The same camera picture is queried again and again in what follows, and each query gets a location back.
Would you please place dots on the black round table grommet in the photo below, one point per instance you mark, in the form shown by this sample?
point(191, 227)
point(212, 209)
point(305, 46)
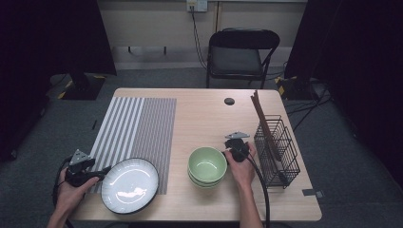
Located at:
point(229, 101)

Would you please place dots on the person's left hand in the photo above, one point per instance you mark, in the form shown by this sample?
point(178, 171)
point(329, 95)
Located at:
point(71, 198)

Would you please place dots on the white wall socket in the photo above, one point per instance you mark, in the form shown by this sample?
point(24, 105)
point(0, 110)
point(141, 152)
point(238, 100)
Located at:
point(197, 4)

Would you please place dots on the grey tape strip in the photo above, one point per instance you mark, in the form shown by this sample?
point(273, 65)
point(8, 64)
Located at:
point(312, 193)

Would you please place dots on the person's right hand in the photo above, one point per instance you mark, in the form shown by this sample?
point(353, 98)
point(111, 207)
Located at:
point(243, 172)

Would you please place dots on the black curtain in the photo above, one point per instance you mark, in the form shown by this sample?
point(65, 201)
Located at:
point(47, 38)
point(364, 63)

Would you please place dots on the small black floor marker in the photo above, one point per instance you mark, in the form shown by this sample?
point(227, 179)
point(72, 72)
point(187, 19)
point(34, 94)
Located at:
point(94, 124)

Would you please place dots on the black stand base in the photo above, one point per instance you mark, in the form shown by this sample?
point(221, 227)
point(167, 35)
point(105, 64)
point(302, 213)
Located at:
point(299, 91)
point(82, 88)

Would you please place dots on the grey striped placemat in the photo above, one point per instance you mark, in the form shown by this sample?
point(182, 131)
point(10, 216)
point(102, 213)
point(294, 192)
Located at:
point(152, 120)

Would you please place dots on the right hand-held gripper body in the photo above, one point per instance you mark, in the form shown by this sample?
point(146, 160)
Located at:
point(238, 148)

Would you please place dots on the white plate with dark rim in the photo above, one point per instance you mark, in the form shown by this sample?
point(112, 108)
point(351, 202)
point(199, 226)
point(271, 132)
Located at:
point(130, 185)

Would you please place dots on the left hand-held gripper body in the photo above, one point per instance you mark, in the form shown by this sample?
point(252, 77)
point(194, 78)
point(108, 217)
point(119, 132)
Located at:
point(79, 171)

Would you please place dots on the black folding chair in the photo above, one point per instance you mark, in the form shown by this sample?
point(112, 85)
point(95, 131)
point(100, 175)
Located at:
point(236, 60)

